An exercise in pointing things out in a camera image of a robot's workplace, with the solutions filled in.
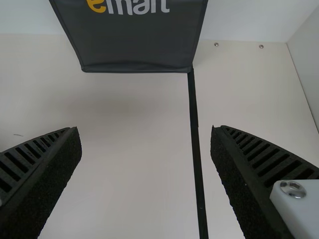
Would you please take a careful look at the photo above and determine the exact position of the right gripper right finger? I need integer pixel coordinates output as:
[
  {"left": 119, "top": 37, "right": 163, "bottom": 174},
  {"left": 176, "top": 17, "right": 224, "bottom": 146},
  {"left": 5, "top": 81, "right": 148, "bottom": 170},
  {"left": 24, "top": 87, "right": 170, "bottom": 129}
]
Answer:
[{"left": 209, "top": 124, "right": 319, "bottom": 239}]

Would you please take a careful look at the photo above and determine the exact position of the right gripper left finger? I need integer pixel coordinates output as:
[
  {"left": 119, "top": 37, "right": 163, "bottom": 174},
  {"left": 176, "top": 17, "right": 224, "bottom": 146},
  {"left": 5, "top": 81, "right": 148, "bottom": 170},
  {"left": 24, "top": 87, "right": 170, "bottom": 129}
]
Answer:
[{"left": 0, "top": 125, "right": 83, "bottom": 239}]

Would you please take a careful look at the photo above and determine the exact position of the black strip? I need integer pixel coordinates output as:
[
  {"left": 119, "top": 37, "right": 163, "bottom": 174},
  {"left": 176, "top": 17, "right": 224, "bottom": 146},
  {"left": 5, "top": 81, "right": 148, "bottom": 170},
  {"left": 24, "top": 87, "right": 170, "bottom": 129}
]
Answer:
[{"left": 187, "top": 65, "right": 210, "bottom": 239}]

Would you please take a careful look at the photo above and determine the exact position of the dark grey bag with straps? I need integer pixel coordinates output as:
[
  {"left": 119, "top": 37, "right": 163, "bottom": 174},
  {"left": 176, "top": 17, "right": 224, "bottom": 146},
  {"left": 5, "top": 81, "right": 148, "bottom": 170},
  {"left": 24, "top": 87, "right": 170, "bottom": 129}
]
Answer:
[{"left": 48, "top": 0, "right": 209, "bottom": 74}]

